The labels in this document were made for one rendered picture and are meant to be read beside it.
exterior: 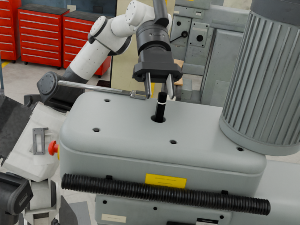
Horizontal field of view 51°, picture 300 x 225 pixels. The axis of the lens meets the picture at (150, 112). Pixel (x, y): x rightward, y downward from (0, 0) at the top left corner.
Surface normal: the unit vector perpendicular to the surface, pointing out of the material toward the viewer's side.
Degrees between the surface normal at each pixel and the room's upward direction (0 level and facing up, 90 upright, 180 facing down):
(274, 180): 0
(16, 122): 59
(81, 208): 0
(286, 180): 0
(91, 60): 90
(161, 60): 30
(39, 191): 95
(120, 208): 90
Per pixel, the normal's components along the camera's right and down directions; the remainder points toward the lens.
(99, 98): 0.13, -0.87
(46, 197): 0.33, 0.36
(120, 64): -0.04, 0.48
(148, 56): 0.22, -0.50
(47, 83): -0.55, -0.19
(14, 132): 0.33, -0.03
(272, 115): -0.28, 0.43
